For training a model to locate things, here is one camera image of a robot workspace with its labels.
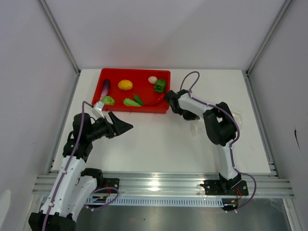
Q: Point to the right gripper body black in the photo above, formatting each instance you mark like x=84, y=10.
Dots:
x=187, y=115

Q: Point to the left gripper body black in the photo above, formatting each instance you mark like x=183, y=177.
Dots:
x=101, y=129

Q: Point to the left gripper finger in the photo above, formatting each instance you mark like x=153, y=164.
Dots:
x=115, y=123
x=122, y=127

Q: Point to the green bell pepper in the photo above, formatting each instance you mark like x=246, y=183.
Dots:
x=160, y=86

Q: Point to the round green cabbage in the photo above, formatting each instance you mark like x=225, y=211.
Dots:
x=108, y=100

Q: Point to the clear zip top bag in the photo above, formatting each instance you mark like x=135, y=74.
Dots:
x=198, y=126

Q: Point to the yellow lemon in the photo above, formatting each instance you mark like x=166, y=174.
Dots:
x=125, y=85

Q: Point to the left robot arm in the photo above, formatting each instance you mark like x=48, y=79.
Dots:
x=75, y=182

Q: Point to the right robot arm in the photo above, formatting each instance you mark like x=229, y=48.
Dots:
x=220, y=127

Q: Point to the red chili pepper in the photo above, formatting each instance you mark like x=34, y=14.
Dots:
x=158, y=100

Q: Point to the light green gourd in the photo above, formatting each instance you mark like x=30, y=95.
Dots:
x=130, y=102

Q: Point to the small dark green cucumber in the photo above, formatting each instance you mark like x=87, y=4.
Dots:
x=137, y=99

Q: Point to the red plastic tray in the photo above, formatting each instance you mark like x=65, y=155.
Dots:
x=141, y=86

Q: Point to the purple eggplant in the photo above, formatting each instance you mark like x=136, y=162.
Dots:
x=105, y=90

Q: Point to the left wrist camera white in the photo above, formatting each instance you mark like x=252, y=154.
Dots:
x=97, y=109

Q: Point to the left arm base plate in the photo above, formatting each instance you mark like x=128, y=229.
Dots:
x=108, y=185

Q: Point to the aluminium rail base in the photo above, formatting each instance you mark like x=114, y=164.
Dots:
x=188, y=185

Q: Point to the white slotted cable duct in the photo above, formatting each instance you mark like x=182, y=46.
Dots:
x=96, y=201

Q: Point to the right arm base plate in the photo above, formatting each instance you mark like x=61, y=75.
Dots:
x=214, y=187

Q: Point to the right frame post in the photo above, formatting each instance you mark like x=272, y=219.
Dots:
x=282, y=13

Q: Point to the frame post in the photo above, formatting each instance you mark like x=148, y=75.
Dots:
x=282, y=13
x=58, y=34

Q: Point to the left frame post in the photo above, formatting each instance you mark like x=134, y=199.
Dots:
x=58, y=34

